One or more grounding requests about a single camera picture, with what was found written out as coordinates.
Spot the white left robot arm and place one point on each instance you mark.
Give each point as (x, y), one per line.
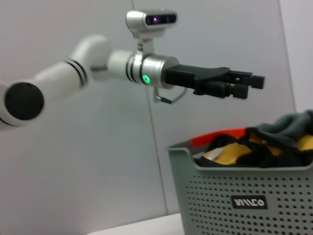
(61, 73)

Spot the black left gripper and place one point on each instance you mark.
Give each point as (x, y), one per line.
(185, 76)

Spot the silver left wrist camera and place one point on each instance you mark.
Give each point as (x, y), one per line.
(156, 20)

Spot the grey perforated storage basket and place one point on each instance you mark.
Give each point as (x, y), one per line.
(220, 186)

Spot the black cloth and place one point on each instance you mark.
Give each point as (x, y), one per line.
(269, 159)

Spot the orange cloth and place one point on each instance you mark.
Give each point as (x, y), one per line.
(203, 139)

